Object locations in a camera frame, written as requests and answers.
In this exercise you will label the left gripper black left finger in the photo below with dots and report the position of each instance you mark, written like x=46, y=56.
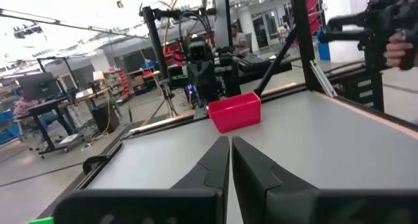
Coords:
x=183, y=204

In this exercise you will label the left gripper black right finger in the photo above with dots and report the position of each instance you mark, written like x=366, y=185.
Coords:
x=294, y=204

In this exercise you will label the green plastic basket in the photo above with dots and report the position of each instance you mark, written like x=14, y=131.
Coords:
x=40, y=221

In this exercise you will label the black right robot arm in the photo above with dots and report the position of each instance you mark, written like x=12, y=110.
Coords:
x=202, y=73

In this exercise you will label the red plastic basket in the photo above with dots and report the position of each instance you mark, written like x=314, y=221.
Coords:
x=235, y=114

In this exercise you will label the blue bin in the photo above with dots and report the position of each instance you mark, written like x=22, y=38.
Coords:
x=324, y=47

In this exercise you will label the black stand pole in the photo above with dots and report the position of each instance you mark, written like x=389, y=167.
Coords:
x=155, y=44

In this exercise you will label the black desk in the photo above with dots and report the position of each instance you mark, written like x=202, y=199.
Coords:
x=49, y=108

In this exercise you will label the seated person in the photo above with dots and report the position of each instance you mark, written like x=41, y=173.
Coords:
x=27, y=106
x=239, y=39

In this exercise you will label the person's hand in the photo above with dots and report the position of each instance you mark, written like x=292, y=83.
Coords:
x=396, y=51

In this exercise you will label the black computer monitor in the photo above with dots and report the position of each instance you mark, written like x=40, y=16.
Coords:
x=38, y=86

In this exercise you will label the silver aluminium bracket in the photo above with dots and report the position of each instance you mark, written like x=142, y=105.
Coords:
x=323, y=78

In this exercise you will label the black diagonal frame brace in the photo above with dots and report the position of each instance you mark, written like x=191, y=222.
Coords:
x=276, y=62

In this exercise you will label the black frame post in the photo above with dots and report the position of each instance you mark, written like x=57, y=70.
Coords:
x=303, y=38

